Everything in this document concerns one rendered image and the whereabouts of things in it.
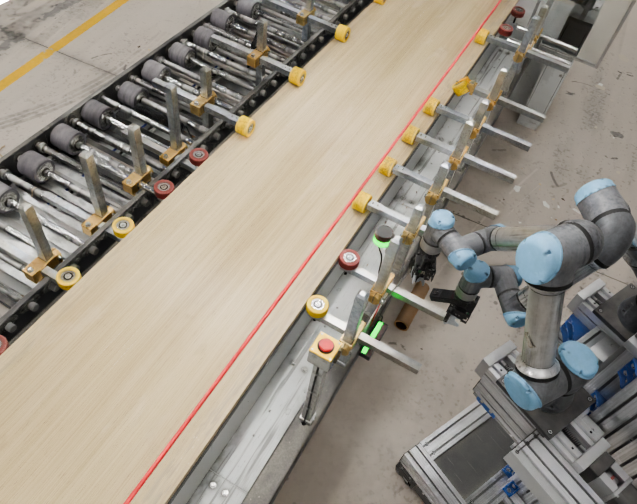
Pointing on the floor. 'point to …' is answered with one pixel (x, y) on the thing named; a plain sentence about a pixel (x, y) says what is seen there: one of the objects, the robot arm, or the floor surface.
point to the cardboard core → (410, 308)
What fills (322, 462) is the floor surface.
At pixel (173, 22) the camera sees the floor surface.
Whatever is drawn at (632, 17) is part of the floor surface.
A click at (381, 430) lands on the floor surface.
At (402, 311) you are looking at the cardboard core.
